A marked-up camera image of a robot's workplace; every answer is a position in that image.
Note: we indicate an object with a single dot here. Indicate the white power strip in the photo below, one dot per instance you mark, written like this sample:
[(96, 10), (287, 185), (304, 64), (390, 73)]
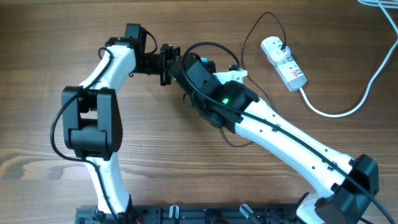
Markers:
[(289, 71)]

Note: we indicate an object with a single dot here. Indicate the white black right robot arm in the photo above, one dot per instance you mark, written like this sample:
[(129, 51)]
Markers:
[(344, 186)]

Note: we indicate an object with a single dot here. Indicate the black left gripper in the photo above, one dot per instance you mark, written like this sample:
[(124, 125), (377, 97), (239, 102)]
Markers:
[(166, 56)]

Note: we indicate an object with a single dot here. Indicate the white USB charger plug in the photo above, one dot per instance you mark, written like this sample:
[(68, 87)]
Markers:
[(277, 55)]

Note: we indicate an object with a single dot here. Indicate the blue screen Galaxy smartphone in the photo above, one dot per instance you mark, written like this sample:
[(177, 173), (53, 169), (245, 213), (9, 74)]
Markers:
[(204, 59)]

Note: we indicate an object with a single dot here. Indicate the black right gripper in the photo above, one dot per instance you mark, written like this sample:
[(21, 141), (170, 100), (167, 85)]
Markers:
[(211, 66)]

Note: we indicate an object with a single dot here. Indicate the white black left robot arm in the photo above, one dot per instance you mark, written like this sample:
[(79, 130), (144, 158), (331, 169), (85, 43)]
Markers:
[(92, 124)]

